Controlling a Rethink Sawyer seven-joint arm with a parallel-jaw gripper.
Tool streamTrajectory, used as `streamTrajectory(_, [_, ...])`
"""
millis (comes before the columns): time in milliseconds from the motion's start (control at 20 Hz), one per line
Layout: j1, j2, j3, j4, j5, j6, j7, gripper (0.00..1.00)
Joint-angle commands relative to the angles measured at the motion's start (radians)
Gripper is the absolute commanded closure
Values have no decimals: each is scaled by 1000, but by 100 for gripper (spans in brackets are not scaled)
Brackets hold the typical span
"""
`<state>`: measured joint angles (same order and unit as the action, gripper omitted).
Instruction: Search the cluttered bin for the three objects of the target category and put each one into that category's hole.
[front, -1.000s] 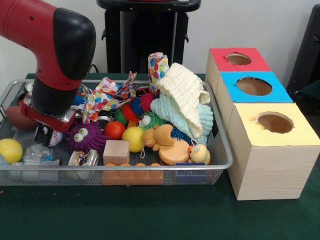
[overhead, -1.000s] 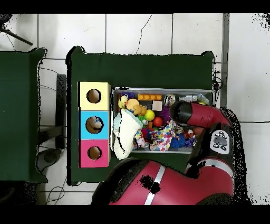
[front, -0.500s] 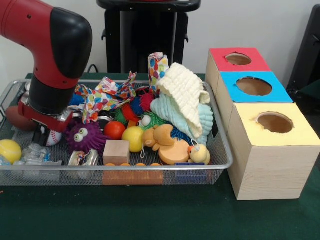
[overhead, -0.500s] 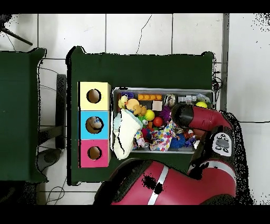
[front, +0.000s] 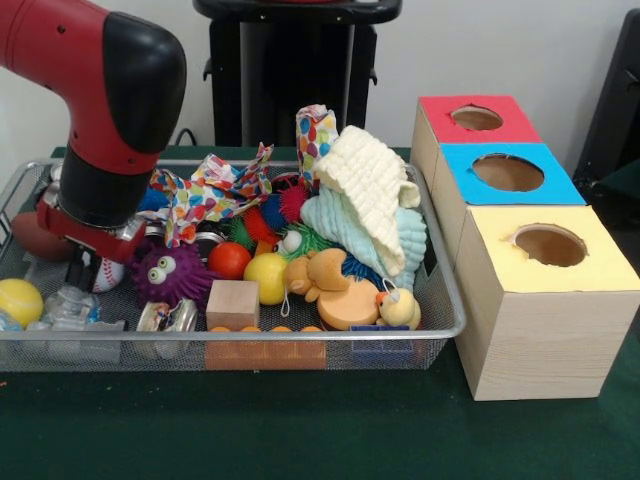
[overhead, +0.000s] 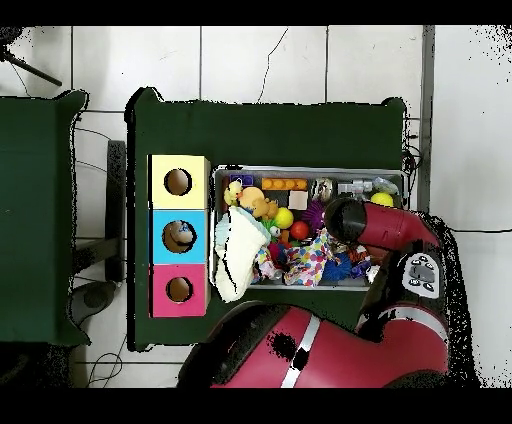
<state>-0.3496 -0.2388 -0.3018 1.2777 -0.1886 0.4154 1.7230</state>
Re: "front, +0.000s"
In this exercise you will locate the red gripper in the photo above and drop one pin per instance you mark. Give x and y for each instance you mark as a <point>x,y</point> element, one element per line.
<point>95,243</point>

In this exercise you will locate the crushed clear plastic bottle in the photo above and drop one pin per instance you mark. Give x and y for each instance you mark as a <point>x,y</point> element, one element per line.
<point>75,310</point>

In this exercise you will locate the multicolour polka dot cloth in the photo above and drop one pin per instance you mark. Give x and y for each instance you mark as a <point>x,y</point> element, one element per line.
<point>210,190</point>
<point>315,135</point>

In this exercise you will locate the cream knit cloth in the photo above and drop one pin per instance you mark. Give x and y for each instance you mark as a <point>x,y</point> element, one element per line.
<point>370,185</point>

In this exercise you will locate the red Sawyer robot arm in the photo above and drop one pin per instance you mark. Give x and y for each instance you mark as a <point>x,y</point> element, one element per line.
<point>100,80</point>

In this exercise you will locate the shallow clear mesh bin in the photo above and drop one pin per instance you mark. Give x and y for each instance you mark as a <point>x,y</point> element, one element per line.
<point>440,300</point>

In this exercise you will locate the wooden box with three holes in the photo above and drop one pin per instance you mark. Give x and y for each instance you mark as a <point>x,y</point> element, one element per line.
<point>545,320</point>

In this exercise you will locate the purple googly-eyed monster toy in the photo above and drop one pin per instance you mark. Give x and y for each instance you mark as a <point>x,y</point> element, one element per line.
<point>172,275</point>

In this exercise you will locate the wooden cube block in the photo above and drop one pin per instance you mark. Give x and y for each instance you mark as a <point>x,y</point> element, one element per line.
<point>232,305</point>

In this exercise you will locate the small yellow ball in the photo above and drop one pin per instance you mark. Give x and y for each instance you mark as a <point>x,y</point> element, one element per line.
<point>265,278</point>

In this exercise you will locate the orange foam duck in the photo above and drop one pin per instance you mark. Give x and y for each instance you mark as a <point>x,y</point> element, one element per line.
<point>335,295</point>

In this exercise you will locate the mint green cloth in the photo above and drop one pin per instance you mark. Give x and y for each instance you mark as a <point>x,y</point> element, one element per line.
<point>335,225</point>

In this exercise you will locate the small yellow rubber duck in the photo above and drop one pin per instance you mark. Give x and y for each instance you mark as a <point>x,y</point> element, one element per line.
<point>399,308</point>

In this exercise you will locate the black chair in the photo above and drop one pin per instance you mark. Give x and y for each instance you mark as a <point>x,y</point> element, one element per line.
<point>615,110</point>

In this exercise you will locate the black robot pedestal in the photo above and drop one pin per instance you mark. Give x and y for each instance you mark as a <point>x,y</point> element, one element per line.
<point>300,70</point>

